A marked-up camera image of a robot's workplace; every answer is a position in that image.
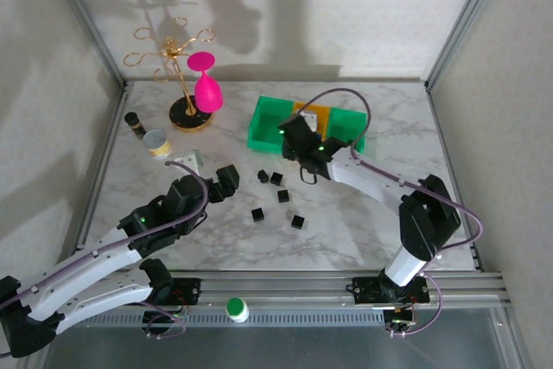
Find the yellow-label pull-tab can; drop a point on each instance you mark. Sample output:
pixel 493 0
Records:
pixel 157 144

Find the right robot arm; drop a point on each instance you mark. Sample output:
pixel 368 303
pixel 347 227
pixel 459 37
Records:
pixel 367 179

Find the aluminium frame post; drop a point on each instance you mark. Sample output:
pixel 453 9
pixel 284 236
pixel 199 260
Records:
pixel 86 19
pixel 464 19

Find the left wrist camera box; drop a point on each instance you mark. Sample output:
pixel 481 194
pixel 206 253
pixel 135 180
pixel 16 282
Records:
pixel 190 161

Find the aluminium side rail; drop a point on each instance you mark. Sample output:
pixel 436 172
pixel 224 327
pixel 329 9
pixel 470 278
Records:
pixel 103 170

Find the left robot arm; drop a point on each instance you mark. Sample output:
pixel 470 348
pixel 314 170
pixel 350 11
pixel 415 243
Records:
pixel 78 276

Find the aluminium front rail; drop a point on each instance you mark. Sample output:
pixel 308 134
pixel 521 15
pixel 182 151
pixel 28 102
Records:
pixel 281 287

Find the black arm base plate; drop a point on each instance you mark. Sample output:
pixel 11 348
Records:
pixel 363 289
pixel 190 289

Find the black lego brick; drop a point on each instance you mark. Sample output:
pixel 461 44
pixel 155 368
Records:
pixel 283 195
pixel 276 178
pixel 258 214
pixel 299 222

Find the pink wine glass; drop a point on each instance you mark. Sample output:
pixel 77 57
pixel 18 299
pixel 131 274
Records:
pixel 207 94

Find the small black lego piece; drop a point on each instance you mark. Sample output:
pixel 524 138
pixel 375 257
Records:
pixel 261 176

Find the black-capped spice bottle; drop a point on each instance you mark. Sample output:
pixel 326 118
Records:
pixel 135 126

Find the white bottle green cap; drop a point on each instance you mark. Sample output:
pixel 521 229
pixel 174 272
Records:
pixel 237 315

